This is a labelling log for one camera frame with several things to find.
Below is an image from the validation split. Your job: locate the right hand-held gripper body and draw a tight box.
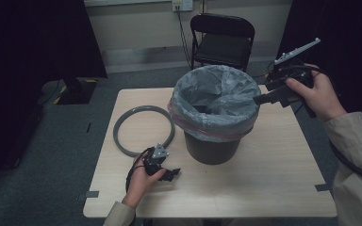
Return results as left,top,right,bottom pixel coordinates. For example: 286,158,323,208
268,37,321,88

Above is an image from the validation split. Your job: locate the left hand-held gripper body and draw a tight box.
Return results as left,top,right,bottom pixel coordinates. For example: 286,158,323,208
142,143,171,177

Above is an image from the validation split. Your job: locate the black plastic trash bin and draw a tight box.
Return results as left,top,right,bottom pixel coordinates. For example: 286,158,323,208
183,130,242,166

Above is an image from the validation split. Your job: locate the grey plastic trash bag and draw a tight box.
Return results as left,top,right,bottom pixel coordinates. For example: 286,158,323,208
168,64,262,144

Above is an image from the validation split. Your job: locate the person's left hand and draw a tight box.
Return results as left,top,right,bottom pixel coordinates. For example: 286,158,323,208
121,155,168,210

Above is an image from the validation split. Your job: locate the person's right hand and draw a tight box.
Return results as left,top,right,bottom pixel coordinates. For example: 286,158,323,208
285,63,348,122

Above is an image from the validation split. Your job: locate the black folding chair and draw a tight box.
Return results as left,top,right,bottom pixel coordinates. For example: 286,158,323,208
189,12,256,73

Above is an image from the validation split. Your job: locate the black curtain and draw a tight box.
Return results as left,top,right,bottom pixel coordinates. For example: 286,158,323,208
272,0,362,139
0,0,108,196

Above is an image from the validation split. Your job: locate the black stand base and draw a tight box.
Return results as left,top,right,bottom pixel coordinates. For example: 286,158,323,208
56,77,98,105

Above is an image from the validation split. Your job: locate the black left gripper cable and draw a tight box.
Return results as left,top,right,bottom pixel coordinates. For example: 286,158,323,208
125,147,154,193

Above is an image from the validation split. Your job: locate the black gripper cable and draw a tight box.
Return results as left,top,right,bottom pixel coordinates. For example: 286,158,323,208
125,147,154,193
276,64,362,186

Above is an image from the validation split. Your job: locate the grey plastic bin ring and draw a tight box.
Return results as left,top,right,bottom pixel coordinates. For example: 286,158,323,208
112,105,176,158

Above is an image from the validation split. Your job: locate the black wall socket cable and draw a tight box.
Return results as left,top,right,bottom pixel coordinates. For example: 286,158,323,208
175,6,193,69

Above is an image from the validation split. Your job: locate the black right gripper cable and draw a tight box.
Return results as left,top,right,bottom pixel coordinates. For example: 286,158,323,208
276,64,362,186

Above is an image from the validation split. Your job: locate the white wall socket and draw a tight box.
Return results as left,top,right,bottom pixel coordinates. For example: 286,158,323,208
172,0,194,13

